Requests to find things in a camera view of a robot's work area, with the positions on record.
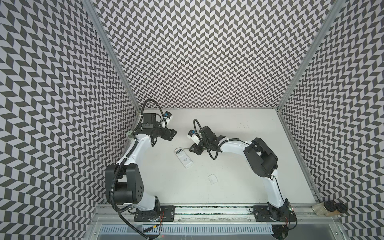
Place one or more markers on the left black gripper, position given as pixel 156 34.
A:
pixel 167 136

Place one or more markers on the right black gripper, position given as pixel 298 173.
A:
pixel 198 147

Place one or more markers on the white remote control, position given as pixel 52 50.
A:
pixel 183 157

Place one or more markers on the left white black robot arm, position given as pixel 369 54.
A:
pixel 124 184

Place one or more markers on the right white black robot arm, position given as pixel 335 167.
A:
pixel 261 160

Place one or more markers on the white bottle green cap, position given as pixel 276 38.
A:
pixel 130 135

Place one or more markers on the clear jar black lid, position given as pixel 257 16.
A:
pixel 324 208

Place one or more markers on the brown jar black lid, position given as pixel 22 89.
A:
pixel 340 209

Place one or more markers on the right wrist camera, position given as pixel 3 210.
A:
pixel 194 137

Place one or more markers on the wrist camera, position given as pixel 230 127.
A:
pixel 166 119
pixel 194 137

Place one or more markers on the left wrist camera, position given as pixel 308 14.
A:
pixel 166 119

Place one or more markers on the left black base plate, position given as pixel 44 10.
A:
pixel 166 213

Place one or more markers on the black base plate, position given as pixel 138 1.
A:
pixel 166 213
pixel 262 213

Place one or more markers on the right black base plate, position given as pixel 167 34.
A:
pixel 262 213

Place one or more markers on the aluminium mounting rail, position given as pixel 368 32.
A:
pixel 215 214

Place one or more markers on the white slotted cable duct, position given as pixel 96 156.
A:
pixel 194 230

